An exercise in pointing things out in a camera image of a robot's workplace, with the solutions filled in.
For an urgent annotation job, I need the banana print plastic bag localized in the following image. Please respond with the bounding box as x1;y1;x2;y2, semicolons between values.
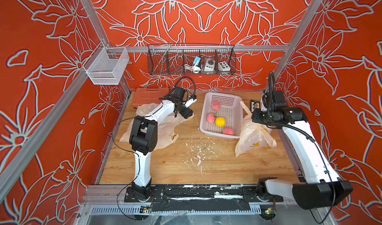
235;101;277;157

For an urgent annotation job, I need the plain translucent plastic bag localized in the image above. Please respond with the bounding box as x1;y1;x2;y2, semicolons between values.
119;102;195;150

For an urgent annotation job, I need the pink peach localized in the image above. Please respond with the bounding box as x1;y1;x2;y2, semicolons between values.
223;127;234;135
206;113;216;123
211;101;221;111

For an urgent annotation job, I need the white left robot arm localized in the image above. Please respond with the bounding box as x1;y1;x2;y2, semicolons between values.
126;87;197;201

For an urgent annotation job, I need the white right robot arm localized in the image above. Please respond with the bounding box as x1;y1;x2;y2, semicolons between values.
252;90;353;210

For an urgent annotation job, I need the yellow lemon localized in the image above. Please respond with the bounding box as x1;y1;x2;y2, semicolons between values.
215;117;226;127

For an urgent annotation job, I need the pink perforated plastic basket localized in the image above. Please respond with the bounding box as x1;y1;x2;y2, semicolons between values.
200;92;243;139

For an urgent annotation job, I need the white round-dial device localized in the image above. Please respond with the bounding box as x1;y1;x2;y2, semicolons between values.
203;58;215;73

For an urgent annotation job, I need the blue white small box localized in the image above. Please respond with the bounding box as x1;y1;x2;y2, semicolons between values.
193;56;201;67

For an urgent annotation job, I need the white button box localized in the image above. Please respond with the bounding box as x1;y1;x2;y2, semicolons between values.
218;61;231;73

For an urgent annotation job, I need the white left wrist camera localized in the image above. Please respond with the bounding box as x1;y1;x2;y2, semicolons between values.
185;95;197;108

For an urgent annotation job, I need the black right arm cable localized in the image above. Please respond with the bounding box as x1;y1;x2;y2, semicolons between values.
267;72;336;224

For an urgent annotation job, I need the white coiled cable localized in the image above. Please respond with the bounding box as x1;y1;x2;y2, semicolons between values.
183;63;201;74

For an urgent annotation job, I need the black wire wall basket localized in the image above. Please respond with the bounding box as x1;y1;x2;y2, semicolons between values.
147;43;238;76

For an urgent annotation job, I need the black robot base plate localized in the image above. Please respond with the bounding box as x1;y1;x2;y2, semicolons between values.
123;184;284;215

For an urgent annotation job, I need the white mesh wall basket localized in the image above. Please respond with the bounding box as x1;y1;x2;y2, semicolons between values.
82;43;130;85

